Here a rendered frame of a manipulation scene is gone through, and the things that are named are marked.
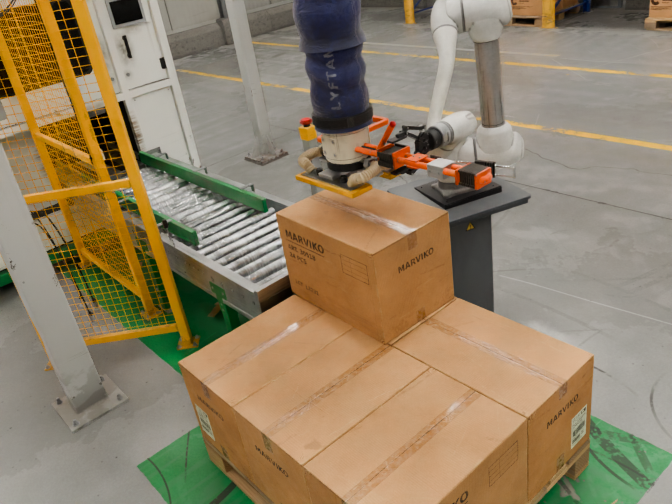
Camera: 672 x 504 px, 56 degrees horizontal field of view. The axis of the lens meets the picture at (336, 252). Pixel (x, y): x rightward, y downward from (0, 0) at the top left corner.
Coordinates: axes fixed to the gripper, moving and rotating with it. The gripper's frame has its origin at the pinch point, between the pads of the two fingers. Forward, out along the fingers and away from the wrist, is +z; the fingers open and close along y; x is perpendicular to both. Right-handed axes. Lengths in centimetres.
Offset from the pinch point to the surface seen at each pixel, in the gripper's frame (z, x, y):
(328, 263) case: 19, 24, 42
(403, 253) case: 5.0, -4.2, 35.2
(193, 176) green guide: -23, 213, 62
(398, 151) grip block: 1.2, -3.1, -2.9
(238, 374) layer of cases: 66, 27, 69
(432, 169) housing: 2.7, -19.5, -0.2
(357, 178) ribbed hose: 10.8, 9.0, 6.1
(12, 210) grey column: 99, 131, 13
